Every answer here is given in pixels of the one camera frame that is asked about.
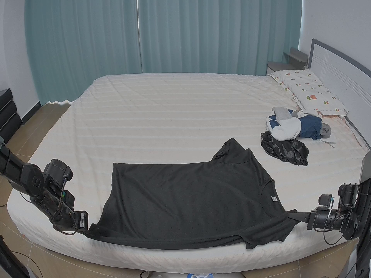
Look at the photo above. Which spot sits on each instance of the black T-shirt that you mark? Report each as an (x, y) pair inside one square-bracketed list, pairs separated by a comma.
[(188, 198)]

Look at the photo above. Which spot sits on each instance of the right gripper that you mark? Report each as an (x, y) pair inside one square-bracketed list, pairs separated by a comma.
[(320, 220)]

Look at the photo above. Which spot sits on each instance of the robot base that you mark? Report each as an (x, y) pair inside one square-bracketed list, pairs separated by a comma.
[(200, 276)]

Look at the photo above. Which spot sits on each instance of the grey bedside table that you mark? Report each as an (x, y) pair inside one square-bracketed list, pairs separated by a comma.
[(277, 66)]

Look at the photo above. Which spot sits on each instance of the black chest of drawers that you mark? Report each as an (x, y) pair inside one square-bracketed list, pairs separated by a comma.
[(8, 111)]

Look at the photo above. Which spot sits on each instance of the bed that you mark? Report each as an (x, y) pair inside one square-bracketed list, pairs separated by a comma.
[(174, 111)]

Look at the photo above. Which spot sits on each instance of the pile of clothes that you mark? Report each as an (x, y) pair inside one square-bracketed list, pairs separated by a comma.
[(285, 129)]

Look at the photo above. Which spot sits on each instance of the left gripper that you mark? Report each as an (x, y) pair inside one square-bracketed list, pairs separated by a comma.
[(83, 220)]

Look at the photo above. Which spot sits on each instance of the black shiny garment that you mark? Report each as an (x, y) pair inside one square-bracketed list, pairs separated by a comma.
[(285, 149)]

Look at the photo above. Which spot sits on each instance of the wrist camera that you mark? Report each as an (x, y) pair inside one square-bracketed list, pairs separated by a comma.
[(325, 201), (69, 199)]

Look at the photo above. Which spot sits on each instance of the blue-green curtain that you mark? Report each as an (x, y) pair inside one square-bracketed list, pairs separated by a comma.
[(84, 39), (217, 25)]

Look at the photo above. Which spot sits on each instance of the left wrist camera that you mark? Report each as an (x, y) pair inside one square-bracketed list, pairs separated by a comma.
[(69, 199)]

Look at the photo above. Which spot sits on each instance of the white printed pillow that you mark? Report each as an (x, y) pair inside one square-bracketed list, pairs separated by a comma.
[(311, 93)]

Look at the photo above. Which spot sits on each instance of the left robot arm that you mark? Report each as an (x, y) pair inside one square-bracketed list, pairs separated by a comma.
[(26, 178)]

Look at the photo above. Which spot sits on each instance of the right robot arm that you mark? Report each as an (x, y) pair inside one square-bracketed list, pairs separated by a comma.
[(349, 195)]

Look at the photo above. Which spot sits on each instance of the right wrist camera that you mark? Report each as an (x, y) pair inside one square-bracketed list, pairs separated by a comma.
[(325, 201)]

